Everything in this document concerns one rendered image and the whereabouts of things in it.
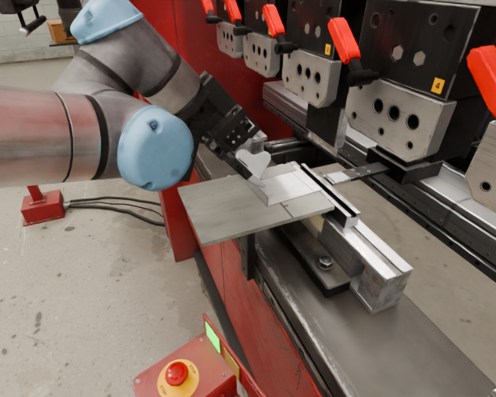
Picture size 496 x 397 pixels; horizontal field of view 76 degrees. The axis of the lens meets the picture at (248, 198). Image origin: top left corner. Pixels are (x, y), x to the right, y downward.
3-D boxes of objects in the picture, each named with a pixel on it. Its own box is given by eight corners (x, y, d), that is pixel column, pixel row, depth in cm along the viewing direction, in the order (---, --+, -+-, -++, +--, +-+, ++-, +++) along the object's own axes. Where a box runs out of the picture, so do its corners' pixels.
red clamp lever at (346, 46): (328, 14, 40) (357, 81, 38) (355, 12, 41) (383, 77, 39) (322, 25, 42) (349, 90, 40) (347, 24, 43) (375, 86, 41)
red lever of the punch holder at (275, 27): (261, 1, 55) (279, 50, 53) (283, 1, 56) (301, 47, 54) (258, 10, 57) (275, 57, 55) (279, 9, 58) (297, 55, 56)
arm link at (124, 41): (57, 38, 39) (99, -15, 39) (131, 100, 46) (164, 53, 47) (70, 34, 33) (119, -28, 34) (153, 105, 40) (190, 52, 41)
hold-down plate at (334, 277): (257, 207, 81) (257, 198, 79) (276, 202, 82) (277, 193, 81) (325, 299, 58) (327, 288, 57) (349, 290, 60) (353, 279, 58)
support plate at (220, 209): (177, 191, 66) (176, 187, 66) (288, 166, 75) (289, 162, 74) (201, 247, 53) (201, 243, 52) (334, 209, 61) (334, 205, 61)
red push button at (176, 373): (163, 379, 57) (160, 369, 54) (183, 365, 59) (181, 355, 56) (173, 398, 54) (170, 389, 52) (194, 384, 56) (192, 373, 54)
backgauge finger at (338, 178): (312, 173, 73) (314, 153, 70) (399, 153, 81) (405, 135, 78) (344, 202, 64) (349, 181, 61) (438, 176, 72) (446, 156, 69)
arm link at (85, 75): (44, 147, 31) (111, 59, 32) (9, 117, 37) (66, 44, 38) (108, 182, 37) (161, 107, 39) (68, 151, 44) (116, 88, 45)
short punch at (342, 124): (304, 137, 67) (309, 91, 61) (312, 135, 67) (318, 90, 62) (332, 158, 59) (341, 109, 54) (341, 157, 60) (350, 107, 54)
